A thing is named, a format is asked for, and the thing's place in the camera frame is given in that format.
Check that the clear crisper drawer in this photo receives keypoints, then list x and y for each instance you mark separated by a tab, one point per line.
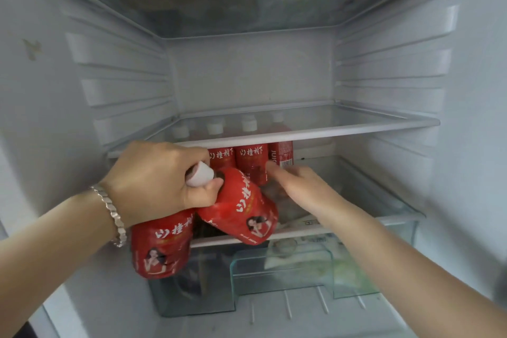
285	274

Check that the person's left thumb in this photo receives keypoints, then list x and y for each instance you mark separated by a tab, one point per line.
204	194

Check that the person's right hand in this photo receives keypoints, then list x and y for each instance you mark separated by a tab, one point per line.
305	191

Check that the person's right fingers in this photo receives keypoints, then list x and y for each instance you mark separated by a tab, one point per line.
282	175

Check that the glass crisper cover shelf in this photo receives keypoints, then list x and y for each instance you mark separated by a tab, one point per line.
380	203

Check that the green vegetable bag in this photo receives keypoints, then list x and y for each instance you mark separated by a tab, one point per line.
352	270

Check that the red label drink bottle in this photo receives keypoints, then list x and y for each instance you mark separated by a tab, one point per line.
281	151
252	163
241	211
221	157
160	246

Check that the white refrigerator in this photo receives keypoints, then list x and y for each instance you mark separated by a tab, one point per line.
47	84

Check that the person's left hand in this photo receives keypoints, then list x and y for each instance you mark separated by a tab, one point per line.
150	179

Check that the person's right forearm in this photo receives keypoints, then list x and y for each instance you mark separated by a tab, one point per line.
404	270

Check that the person's left forearm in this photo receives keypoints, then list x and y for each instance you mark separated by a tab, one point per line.
47	254

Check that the white food packet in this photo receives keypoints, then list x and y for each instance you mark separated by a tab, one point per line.
297	256

